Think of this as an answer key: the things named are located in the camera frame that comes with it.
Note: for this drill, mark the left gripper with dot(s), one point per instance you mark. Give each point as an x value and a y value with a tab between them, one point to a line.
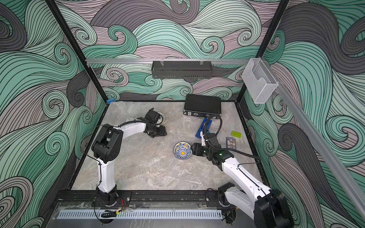
162	133

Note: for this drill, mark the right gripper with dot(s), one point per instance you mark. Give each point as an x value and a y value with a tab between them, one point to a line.
197	148

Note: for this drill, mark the blue patterned ceramic bowl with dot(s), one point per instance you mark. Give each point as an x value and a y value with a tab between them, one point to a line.
182	151

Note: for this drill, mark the clear bubble wrap sheet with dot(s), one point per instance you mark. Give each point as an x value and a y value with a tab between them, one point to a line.
146	163

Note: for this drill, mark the yellow patterned ceramic bowl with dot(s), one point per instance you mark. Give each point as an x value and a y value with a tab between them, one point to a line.
161	118

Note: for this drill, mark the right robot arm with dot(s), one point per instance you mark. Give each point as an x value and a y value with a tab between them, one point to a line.
268	208

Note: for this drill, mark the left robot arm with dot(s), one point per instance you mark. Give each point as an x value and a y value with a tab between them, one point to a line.
107	145

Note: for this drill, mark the small patterned card box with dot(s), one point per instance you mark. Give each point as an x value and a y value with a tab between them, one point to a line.
230	143

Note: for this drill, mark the blue tape dispenser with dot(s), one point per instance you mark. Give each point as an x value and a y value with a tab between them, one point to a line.
202	126

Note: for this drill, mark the green sticky note pad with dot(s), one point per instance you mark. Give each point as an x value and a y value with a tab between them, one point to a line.
236	134

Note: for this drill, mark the black hard case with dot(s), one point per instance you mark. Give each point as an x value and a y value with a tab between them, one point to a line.
201	106

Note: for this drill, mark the blue corner clip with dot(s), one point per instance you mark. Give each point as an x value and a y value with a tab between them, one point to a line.
110	101

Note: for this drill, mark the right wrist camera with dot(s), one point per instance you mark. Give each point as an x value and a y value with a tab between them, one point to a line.
202	139

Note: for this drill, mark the black perforated wall tray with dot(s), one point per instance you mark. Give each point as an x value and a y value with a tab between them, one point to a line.
182	70

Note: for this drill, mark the aluminium rail back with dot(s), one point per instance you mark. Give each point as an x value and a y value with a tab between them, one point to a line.
93	61

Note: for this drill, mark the aluminium rail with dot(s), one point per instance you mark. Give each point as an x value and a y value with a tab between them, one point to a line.
93	61
342	174

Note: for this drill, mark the clear acrylic wall holder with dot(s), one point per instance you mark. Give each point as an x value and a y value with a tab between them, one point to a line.
259	80

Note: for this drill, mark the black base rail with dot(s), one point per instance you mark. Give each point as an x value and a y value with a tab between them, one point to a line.
209	197

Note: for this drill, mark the white slotted cable duct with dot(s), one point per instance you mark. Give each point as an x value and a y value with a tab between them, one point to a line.
142	214

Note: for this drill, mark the aluminium rail right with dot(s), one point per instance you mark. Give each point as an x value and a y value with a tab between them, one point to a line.
342	174

